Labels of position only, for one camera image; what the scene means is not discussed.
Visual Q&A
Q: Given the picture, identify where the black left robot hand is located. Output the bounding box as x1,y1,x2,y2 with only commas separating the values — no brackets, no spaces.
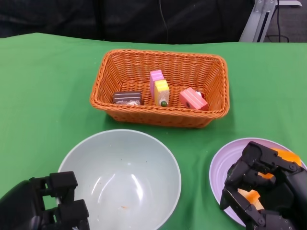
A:
0,171,91,230

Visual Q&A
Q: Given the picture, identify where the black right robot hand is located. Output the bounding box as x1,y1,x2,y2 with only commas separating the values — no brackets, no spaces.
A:
219,141,307,230

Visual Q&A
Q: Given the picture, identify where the long orange croissant bread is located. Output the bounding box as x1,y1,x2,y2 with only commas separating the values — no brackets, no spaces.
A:
260,148,302,180

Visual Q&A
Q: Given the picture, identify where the pale grey-green bowl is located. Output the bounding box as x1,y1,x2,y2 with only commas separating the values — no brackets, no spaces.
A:
57,129,182,230

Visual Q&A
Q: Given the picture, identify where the lavender plate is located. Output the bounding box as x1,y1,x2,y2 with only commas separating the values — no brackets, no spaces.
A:
209,138,307,227

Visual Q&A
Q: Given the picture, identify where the pink cake block with cherry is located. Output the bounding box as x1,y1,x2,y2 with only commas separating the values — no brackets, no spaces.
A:
179,87,209,111

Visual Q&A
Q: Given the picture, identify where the chocolate cake slice with cherry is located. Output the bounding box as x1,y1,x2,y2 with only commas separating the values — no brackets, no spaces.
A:
113,91,142,106

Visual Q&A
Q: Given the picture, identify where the yellow cake slice green ball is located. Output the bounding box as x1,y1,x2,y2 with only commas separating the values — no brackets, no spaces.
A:
154,80,170,107

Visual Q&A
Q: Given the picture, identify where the pink striped cake slice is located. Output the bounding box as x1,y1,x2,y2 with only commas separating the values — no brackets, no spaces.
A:
150,69,165,100

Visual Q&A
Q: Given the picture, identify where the orange wicker basket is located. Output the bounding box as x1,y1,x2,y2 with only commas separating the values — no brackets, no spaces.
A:
90,49,231,129

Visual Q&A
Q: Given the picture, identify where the green tablecloth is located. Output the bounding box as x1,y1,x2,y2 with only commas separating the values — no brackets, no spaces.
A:
0,32,307,230

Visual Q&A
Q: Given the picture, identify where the grey metal stand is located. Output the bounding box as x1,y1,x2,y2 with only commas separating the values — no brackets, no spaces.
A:
239,0,303,43

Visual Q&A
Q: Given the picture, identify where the black fabric backdrop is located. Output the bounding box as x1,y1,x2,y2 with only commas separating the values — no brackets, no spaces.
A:
0,0,255,45

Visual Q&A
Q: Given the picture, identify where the black cable on floor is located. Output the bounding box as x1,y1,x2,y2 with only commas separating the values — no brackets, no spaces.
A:
265,4,288,43

